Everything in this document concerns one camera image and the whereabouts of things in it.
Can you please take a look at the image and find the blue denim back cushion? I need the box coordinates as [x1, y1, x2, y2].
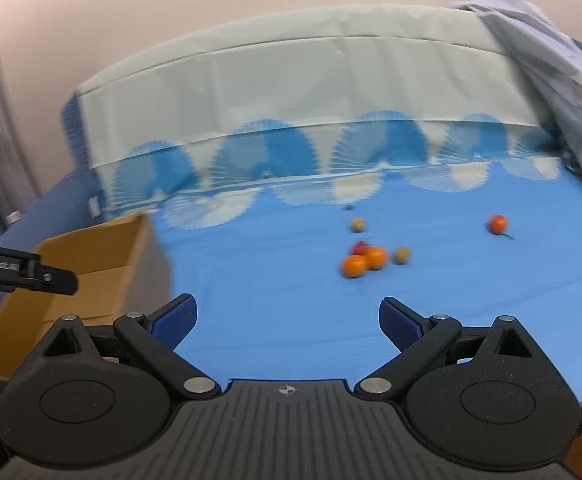
[62, 94, 96, 173]

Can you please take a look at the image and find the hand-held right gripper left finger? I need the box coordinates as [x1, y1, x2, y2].
[36, 294, 222, 401]

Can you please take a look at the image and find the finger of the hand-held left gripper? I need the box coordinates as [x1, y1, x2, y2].
[21, 259, 78, 296]

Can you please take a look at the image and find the grey crumpled cloth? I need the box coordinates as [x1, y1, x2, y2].
[448, 0, 582, 223]

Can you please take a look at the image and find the orange mandarin with stem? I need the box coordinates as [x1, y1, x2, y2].
[488, 214, 515, 239]

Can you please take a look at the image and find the brown cardboard box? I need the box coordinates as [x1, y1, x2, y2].
[0, 212, 174, 378]

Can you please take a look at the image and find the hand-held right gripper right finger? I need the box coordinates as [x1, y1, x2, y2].
[355, 297, 544, 401]

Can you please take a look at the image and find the blue fan-patterned bed sheet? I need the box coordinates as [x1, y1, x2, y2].
[61, 2, 582, 403]

